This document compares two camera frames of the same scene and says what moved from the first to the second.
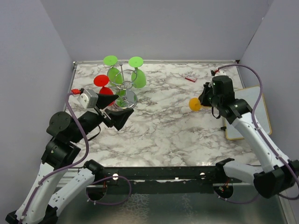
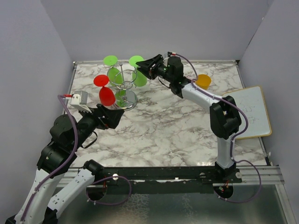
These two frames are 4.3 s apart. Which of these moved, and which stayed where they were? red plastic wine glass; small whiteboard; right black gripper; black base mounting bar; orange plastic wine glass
Moved: right black gripper; orange plastic wine glass
Stayed: small whiteboard; red plastic wine glass; black base mounting bar
